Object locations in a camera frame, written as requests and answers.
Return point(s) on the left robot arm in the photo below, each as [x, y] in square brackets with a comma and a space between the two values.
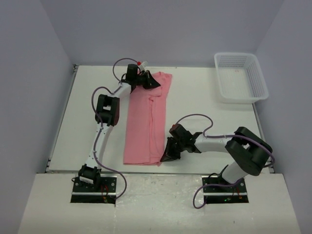
[106, 106]

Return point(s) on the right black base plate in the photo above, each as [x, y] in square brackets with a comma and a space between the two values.
[226, 195]

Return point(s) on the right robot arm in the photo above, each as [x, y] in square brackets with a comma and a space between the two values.
[249, 152]

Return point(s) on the pink t shirt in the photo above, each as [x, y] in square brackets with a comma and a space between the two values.
[145, 130]

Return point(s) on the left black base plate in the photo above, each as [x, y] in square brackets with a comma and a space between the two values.
[104, 193]

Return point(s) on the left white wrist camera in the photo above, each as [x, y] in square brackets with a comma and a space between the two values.
[142, 65]

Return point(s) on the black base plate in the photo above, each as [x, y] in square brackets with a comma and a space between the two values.
[104, 193]
[226, 195]

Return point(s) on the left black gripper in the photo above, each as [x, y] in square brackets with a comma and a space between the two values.
[150, 83]

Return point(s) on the white plastic basket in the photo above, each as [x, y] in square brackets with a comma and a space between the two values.
[240, 78]

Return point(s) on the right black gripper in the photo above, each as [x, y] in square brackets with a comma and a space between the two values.
[170, 155]

